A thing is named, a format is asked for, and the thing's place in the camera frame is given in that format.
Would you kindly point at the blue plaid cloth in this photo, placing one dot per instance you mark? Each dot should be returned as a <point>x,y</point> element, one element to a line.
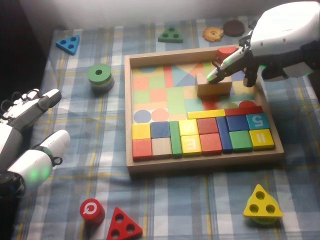
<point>175,200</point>

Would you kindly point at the natural wooden arch block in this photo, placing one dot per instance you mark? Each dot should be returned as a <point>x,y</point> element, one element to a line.
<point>212,90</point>

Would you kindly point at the brown toy cookie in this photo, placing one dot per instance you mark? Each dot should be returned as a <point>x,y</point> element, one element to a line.
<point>233,28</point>

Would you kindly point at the yellow three-hole triangle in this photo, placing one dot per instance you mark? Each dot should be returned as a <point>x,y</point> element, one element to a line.
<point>261,203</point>

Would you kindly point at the lime green round piece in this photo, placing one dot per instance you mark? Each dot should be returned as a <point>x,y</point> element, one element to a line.
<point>262,220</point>

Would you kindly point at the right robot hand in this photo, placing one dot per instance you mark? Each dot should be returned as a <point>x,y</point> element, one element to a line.
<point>282,27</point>

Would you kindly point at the green three-hole triangle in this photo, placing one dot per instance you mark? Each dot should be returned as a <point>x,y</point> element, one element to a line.
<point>171,40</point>

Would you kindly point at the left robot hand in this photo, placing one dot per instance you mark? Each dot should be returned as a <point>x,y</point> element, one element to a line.
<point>12,140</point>

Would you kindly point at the red half-cylinder block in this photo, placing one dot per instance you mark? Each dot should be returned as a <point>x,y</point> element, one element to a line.
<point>225,53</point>

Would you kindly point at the blue three-hole triangle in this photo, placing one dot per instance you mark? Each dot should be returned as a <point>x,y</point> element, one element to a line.
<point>60,43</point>

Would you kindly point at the tan toy cookie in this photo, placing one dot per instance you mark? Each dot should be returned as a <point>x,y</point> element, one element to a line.
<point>207,36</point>

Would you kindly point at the wooden tray with printed floor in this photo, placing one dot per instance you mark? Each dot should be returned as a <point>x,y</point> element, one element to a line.
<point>200,162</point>

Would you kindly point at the red cylinder with white mark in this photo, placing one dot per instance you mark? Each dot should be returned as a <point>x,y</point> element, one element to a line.
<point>92,217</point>

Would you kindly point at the red three-hole triangle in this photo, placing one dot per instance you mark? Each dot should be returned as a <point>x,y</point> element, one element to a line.
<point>123,225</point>

